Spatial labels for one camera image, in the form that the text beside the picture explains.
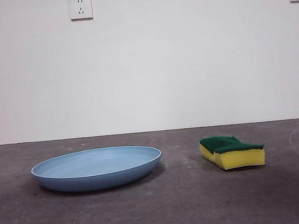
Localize blue round plate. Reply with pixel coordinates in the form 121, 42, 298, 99
29, 142, 164, 197

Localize yellow sponge with green pad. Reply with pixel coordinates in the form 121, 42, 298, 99
198, 132, 266, 173

